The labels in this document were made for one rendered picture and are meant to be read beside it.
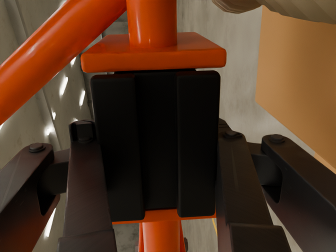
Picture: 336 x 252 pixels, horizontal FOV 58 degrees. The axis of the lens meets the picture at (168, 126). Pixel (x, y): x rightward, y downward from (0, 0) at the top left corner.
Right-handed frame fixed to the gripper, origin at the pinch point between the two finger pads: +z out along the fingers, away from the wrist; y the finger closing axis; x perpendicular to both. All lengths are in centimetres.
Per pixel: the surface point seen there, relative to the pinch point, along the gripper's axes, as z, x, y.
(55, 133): 1086, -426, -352
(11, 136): 805, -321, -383
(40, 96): 1025, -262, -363
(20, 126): 873, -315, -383
